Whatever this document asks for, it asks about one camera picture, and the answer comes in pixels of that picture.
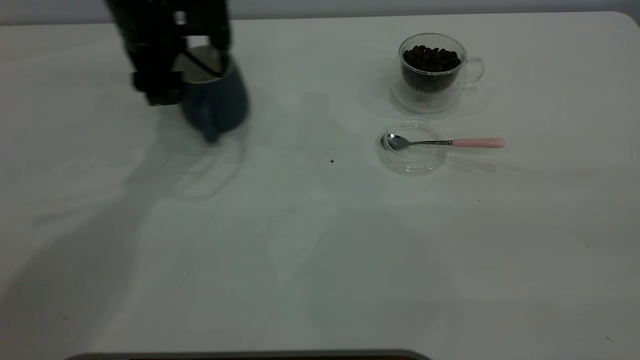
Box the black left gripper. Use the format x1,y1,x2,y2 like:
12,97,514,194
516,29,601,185
104,0,233,107

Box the dark blue-grey ceramic mug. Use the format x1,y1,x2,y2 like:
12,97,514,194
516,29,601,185
175,45,249,145

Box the steel spoon with pink handle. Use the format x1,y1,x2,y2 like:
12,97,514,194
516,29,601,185
385,133,506,151

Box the dark roasted coffee beans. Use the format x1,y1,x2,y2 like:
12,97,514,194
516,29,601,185
402,45,462,94

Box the clear round glass saucer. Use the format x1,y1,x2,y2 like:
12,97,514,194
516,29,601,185
377,120,448,177

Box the clear double-wall glass cup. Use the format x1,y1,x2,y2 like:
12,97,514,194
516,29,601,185
391,33,485,115

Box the dark grey frame bar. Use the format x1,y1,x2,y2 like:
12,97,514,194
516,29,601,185
65,349,432,360

